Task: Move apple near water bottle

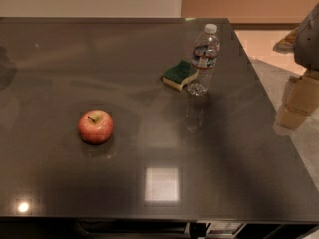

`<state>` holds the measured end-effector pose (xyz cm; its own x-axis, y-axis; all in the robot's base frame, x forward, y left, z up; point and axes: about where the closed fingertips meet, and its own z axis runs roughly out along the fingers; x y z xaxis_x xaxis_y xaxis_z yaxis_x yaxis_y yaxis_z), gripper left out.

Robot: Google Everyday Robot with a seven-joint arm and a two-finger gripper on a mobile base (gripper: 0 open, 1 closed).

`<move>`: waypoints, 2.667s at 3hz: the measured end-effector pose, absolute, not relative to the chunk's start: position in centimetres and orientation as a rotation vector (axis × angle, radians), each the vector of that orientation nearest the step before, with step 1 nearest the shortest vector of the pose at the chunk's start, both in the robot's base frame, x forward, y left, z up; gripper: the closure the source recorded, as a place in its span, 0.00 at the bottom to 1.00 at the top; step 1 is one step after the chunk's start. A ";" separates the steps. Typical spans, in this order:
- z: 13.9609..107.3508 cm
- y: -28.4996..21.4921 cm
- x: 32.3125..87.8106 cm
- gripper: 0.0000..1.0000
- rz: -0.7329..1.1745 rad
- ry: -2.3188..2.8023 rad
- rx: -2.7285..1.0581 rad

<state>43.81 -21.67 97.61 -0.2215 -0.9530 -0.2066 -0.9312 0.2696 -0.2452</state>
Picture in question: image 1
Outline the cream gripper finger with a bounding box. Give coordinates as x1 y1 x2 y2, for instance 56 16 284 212
273 70 319 136

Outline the red apple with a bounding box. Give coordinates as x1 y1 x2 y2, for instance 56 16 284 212
78 110 114 144

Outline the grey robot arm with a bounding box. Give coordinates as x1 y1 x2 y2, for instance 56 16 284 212
273 4 319 135

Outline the clear plastic water bottle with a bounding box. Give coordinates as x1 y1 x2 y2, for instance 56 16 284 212
187 24 220 96

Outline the green yellow sponge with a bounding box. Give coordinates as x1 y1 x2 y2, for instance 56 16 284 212
162 60 198 91

